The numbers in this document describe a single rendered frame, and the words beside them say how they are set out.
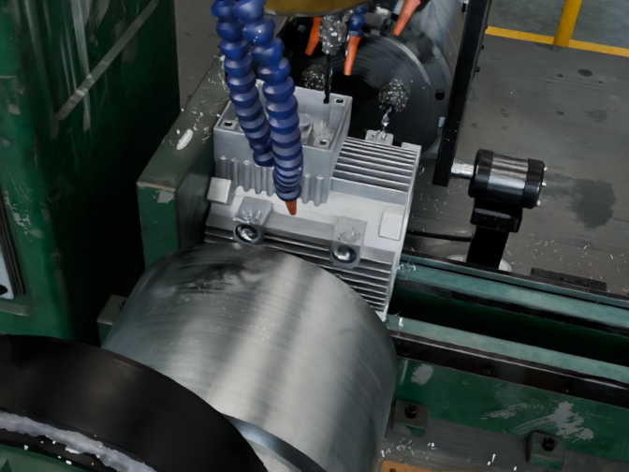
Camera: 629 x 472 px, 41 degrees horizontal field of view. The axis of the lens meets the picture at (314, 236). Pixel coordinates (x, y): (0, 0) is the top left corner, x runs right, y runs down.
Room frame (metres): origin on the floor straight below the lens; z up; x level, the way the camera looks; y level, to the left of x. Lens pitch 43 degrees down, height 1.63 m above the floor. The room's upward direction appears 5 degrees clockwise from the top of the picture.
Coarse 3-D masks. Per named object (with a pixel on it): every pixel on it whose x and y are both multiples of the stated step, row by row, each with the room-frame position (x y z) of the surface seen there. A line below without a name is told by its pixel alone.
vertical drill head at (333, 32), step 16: (272, 0) 0.62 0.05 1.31; (288, 0) 0.62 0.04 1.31; (304, 0) 0.62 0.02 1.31; (320, 0) 0.62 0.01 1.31; (336, 0) 0.63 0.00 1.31; (352, 0) 0.63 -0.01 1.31; (368, 0) 0.66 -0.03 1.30; (304, 16) 0.63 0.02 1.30; (320, 16) 0.65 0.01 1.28; (336, 16) 0.65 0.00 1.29; (320, 32) 0.66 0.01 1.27; (336, 32) 0.65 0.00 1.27; (336, 48) 0.65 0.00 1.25
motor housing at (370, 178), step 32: (352, 160) 0.68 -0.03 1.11; (384, 160) 0.69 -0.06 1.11; (416, 160) 0.71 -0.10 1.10; (352, 192) 0.65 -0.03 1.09; (384, 192) 0.65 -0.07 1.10; (224, 224) 0.63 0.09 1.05; (288, 224) 0.63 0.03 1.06; (320, 224) 0.63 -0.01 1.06; (320, 256) 0.61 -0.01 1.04; (384, 256) 0.61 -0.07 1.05; (384, 288) 0.59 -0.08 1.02
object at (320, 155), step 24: (264, 96) 0.76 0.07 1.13; (312, 96) 0.75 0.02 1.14; (336, 96) 0.74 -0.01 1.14; (312, 120) 0.74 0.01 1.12; (336, 120) 0.73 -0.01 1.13; (216, 144) 0.67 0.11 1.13; (240, 144) 0.66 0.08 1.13; (312, 144) 0.70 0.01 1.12; (336, 144) 0.67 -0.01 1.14; (216, 168) 0.67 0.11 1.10; (240, 168) 0.66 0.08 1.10; (264, 168) 0.66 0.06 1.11; (312, 168) 0.65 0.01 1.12; (312, 192) 0.65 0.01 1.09
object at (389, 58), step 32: (384, 0) 0.93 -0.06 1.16; (448, 0) 1.02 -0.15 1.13; (288, 32) 0.92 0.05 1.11; (384, 32) 0.89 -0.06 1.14; (416, 32) 0.90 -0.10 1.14; (448, 32) 0.95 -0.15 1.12; (320, 64) 0.91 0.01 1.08; (384, 64) 0.90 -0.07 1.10; (416, 64) 0.89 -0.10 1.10; (448, 64) 0.90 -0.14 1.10; (352, 96) 0.90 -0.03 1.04; (384, 96) 0.87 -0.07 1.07; (416, 96) 0.89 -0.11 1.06; (448, 96) 0.89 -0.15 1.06; (352, 128) 0.90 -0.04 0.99; (384, 128) 0.82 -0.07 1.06; (416, 128) 0.89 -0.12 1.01
